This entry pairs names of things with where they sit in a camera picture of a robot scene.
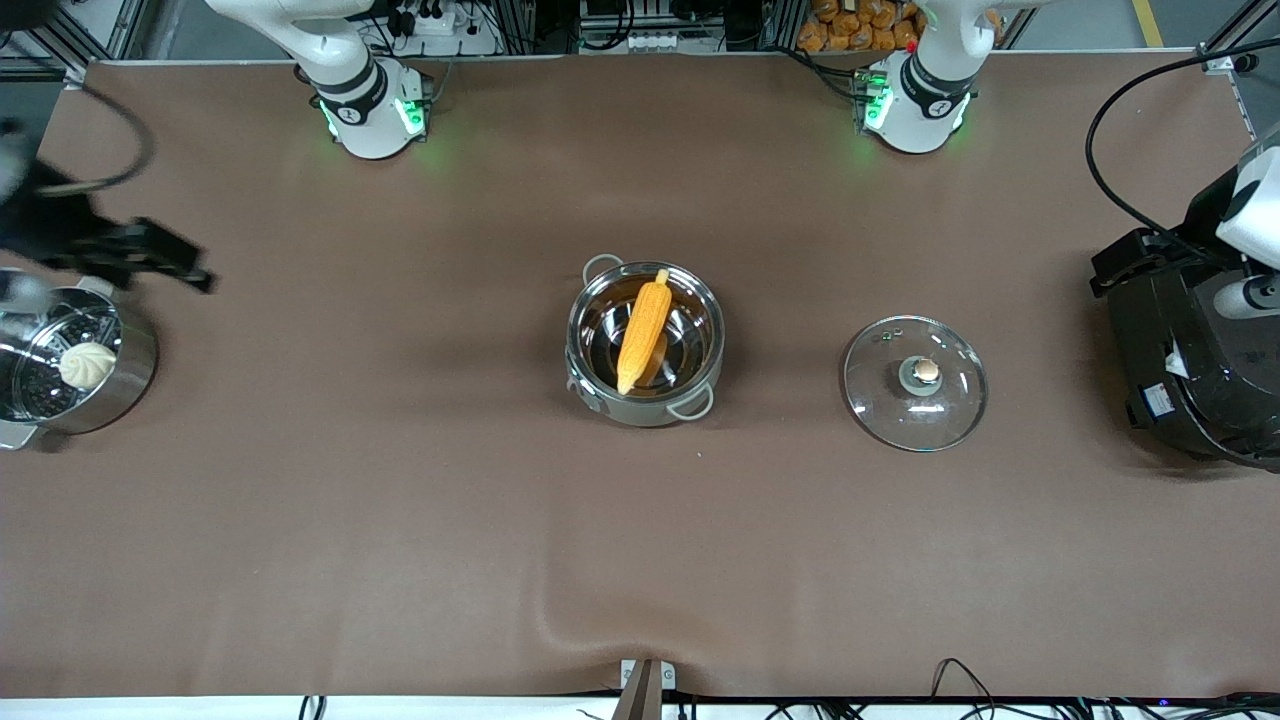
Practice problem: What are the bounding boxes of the glass pot lid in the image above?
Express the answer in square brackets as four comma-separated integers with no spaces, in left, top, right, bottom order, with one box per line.
[843,314,990,454]

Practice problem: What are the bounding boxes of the yellow corn cob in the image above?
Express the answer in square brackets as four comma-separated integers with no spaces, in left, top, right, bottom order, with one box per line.
[616,267,674,397]

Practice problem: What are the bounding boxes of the stainless steel steamer pot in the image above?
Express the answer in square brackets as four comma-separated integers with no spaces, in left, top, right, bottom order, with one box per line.
[0,272,159,451]

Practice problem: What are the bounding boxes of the black rice cooker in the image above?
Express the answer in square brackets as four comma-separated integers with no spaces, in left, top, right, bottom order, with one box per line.
[1107,250,1280,473]

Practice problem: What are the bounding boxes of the white steamed bun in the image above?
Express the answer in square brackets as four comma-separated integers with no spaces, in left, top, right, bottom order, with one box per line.
[58,342,119,389]

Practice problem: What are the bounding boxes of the orange snack bags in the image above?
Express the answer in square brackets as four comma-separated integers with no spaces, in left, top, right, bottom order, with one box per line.
[797,0,929,54]

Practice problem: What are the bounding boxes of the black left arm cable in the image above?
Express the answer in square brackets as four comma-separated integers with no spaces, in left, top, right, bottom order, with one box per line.
[1085,48,1259,251]

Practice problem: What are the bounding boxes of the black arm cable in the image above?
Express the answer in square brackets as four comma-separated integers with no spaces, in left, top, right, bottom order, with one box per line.
[1085,48,1259,251]
[38,82,157,197]

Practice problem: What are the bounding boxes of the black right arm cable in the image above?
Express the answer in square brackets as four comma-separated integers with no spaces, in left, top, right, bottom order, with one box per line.
[38,82,157,197]

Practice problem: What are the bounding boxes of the aluminium frame profile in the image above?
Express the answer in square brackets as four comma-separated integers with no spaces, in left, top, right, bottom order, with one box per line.
[1198,0,1280,141]
[0,0,161,89]

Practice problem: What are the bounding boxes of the looped black cable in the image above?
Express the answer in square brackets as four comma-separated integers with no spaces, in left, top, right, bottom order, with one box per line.
[930,657,1003,706]

